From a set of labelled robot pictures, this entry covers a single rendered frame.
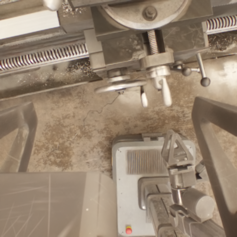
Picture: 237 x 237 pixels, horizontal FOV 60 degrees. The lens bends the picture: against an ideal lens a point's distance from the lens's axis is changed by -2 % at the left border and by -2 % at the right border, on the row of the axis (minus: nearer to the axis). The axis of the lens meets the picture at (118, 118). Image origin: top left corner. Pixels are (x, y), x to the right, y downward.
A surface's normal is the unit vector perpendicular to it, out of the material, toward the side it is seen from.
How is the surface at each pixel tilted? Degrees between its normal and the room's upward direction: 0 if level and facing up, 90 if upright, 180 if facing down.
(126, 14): 0
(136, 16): 0
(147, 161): 0
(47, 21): 36
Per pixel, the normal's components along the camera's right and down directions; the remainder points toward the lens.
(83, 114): 0.01, 0.11
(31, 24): 0.12, 0.66
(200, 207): 0.31, 0.05
